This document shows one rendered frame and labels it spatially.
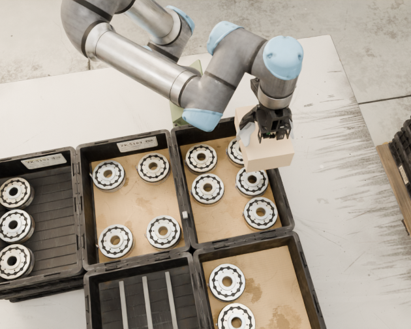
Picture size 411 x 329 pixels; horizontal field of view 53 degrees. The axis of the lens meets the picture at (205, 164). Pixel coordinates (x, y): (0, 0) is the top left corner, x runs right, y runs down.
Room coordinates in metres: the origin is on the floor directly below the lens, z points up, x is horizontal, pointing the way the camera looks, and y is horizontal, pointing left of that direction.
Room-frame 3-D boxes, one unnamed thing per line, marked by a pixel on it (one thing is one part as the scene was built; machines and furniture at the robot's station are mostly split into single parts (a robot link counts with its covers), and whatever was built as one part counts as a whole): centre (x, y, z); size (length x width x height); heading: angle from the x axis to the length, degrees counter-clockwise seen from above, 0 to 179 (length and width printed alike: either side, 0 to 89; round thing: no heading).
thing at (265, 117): (0.51, -0.16, 1.24); 0.09 x 0.08 x 0.12; 6
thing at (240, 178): (0.51, -0.14, 0.86); 0.10 x 0.10 x 0.01
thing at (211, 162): (0.60, 0.01, 0.86); 0.10 x 0.10 x 0.01
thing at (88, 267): (0.46, 0.23, 0.92); 0.40 x 0.30 x 0.02; 8
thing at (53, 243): (0.42, 0.53, 0.87); 0.40 x 0.30 x 0.11; 8
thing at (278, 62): (0.52, -0.16, 1.40); 0.09 x 0.08 x 0.11; 53
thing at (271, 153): (0.54, -0.16, 1.08); 0.16 x 0.12 x 0.07; 7
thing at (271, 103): (0.52, -0.16, 1.32); 0.08 x 0.08 x 0.05
